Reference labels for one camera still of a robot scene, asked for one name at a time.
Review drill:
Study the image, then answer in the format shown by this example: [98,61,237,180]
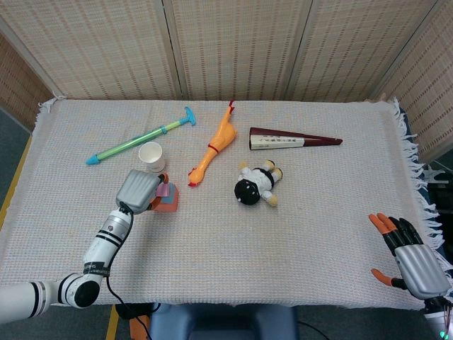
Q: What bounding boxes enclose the right robot hand silver orange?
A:
[368,212,452,302]

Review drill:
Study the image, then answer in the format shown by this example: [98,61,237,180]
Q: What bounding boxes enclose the large orange foam block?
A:
[154,187,180,213]

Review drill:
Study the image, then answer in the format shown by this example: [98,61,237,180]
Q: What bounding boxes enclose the white woven tablecloth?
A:
[0,97,447,311]

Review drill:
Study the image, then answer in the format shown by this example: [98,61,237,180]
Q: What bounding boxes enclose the white paper cup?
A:
[138,141,166,174]

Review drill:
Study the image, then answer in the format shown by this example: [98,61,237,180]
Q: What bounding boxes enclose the black equipment beside table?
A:
[426,168,453,217]

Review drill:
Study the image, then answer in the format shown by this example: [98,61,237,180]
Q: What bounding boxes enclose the green blue water squirter toy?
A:
[85,106,197,166]

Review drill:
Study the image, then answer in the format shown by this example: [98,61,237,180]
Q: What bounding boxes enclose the folded dark red hand fan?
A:
[248,127,344,152]

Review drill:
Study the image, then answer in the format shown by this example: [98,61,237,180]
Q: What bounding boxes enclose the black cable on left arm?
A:
[105,201,149,340]

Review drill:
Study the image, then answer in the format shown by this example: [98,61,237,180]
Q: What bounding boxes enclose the left robot hand silver orange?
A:
[115,169,170,214]

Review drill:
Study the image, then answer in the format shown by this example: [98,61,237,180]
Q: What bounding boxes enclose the black orange object under table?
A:
[115,303,156,340]

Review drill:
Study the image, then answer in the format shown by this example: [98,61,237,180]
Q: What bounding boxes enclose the plush doll black head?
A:
[234,159,284,208]

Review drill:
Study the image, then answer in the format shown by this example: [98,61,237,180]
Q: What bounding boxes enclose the orange rubber chicken toy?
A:
[187,100,238,188]

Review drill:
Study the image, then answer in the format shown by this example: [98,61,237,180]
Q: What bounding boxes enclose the beige bamboo folding screen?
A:
[0,0,453,164]

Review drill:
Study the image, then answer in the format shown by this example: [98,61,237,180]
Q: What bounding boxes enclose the blue robot torso base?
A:
[148,303,299,340]

